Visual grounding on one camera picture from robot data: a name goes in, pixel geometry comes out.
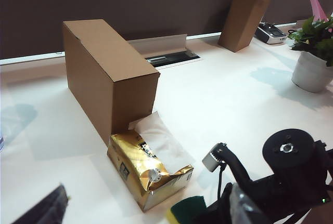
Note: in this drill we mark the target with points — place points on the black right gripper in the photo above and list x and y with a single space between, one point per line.
291 195

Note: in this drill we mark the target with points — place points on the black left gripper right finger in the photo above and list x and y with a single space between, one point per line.
243 211

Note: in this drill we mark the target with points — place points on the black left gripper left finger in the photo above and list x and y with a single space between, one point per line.
52 208

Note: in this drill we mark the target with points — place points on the yellow green scouring sponge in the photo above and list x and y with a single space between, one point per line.
187 209

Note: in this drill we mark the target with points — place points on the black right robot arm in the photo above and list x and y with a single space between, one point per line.
286 156

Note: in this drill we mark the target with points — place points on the white tissue sheet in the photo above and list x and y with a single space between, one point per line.
161 141

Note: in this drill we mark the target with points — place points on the gold tissue pack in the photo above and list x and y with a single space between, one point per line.
140 166

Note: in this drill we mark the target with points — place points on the brown cardboard box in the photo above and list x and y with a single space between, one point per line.
104 78

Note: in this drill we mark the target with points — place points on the white plant pot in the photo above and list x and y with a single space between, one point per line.
309 76

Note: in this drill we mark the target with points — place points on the white black desktop device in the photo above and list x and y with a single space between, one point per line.
270 34

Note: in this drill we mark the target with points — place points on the tall open cardboard box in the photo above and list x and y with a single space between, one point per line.
242 21

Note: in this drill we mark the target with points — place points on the green leafy plant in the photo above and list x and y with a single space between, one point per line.
317 37

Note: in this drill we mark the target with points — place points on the pink pointed flower spathe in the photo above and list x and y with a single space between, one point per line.
316 8

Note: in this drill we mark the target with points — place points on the wide brown desk partition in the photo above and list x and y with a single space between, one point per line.
130 0

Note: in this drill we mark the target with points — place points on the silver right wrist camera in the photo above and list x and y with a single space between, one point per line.
212 160

